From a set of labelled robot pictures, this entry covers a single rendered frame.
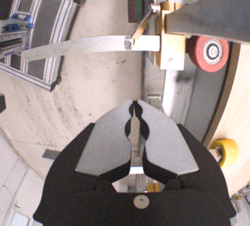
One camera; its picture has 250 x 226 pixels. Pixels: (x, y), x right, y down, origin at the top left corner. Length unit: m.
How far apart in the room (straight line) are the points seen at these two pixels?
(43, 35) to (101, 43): 0.89
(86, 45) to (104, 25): 0.87
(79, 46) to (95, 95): 1.05
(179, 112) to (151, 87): 0.25
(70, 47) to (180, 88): 0.46
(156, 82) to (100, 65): 0.79
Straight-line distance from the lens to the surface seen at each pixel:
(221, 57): 0.27
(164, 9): 0.26
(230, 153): 0.38
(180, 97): 0.60
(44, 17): 1.12
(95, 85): 1.25
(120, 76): 1.18
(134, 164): 0.30
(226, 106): 0.34
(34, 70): 1.23
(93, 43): 0.26
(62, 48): 0.29
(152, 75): 0.44
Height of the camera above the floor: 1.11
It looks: 60 degrees down
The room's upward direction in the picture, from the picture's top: 175 degrees counter-clockwise
